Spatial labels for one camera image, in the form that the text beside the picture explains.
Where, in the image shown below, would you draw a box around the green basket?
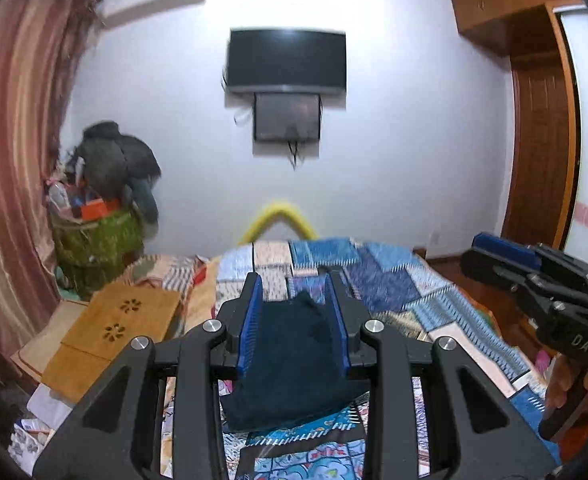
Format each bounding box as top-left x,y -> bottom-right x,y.
49,207 -> 142,287

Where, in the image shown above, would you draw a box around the black wall television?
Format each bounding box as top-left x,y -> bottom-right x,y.
226,28 -> 347,96

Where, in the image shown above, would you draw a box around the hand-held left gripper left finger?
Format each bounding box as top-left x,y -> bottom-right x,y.
33,272 -> 265,480

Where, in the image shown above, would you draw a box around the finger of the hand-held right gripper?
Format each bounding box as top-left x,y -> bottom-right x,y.
461,250 -> 588,321
473,232 -> 588,287

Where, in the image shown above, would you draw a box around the striped pink curtain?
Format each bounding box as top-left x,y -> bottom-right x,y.
0,0 -> 102,391

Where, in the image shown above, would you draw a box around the orange box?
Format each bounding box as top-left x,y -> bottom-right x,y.
80,198 -> 123,222

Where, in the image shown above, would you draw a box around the dark grey jacket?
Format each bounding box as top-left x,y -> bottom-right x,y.
71,121 -> 162,226

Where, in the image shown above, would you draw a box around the black hanging cable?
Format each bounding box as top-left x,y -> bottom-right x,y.
284,139 -> 308,171

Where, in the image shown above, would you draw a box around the grey wall box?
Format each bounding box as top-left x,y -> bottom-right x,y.
253,92 -> 322,143

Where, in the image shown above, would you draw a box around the wooden lap table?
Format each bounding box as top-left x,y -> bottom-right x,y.
41,282 -> 183,404

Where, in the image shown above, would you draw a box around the blue patchwork quilt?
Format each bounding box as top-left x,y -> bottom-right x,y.
161,237 -> 550,480

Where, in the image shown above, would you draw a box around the person's right hand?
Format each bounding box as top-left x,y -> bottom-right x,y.
545,354 -> 588,412

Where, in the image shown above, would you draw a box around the yellow curved bar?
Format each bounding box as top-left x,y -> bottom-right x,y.
239,200 -> 320,247

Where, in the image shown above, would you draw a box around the brown wooden door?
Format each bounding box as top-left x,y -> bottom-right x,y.
504,55 -> 575,259

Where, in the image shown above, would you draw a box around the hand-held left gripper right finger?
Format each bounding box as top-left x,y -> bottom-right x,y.
324,272 -> 562,480

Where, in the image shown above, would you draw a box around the dark teal pants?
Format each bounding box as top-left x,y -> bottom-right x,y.
221,292 -> 370,431

